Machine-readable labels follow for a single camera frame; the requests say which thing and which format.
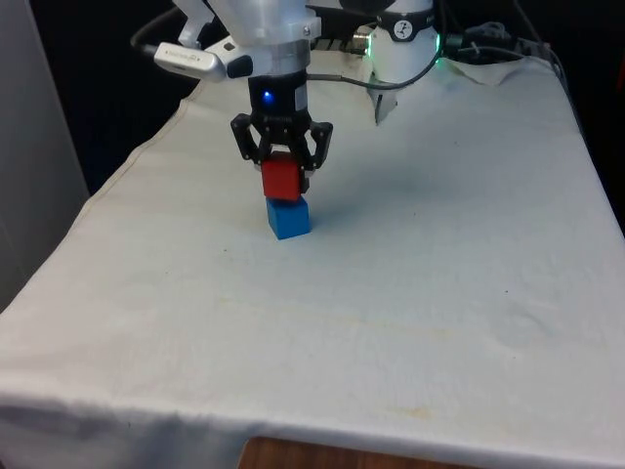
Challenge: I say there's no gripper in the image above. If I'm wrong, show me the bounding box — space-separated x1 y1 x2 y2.
229 71 335 194

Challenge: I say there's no red cube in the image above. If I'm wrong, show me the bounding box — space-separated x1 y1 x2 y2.
260 150 302 203

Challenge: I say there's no blue cube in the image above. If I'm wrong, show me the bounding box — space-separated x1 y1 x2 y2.
265 195 313 241

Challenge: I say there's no pale grey panel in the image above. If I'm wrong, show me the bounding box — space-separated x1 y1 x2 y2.
0 0 93 315

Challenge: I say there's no black cable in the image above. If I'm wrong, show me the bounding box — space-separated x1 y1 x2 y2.
130 8 190 54
438 21 570 77
306 57 443 90

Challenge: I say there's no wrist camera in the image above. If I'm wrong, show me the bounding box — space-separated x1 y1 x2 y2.
152 40 256 82

